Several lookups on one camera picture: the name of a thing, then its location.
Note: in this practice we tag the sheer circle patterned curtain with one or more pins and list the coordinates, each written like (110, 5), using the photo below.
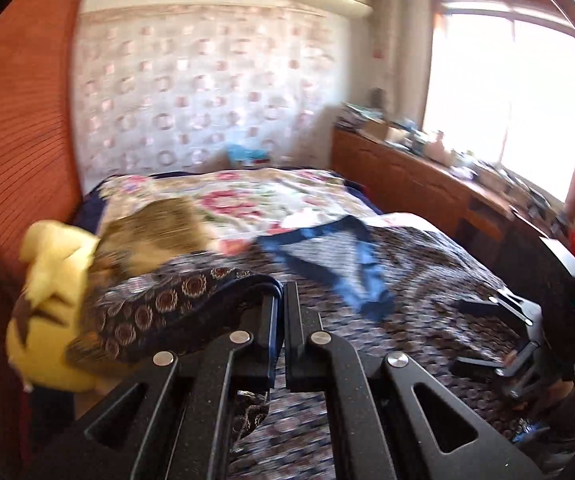
(170, 87)

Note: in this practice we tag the pale pink bottle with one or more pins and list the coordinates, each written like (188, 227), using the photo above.
(436, 150)

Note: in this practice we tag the cardboard box on sideboard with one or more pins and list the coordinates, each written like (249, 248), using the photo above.
(382, 132)

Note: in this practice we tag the wooden wardrobe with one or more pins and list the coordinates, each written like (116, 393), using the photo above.
(38, 175)

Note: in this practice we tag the window with wooden frame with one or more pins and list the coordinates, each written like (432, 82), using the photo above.
(502, 86)

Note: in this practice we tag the olive brown knitted cloth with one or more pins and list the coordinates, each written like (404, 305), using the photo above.
(145, 240)

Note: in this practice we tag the navy circle patterned garment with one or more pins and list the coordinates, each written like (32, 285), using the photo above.
(382, 288)

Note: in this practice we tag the long wooden sideboard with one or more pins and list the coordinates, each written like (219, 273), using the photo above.
(478, 220)

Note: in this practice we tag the floral bed blanket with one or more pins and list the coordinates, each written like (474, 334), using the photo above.
(233, 204)

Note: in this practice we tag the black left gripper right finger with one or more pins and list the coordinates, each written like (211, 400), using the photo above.
(388, 417)

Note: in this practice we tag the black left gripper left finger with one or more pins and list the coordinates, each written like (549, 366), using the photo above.
(172, 417)

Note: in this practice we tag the yellow plush toy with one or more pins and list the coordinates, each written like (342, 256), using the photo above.
(45, 317)

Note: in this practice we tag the blue object at bed head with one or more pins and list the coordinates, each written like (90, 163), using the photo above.
(241, 157)

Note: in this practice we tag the person's right hand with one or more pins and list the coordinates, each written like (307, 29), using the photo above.
(555, 399)

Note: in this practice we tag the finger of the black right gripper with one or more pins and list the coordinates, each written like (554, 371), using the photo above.
(475, 367)

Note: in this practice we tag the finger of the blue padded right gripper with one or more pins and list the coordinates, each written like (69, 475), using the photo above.
(496, 308)

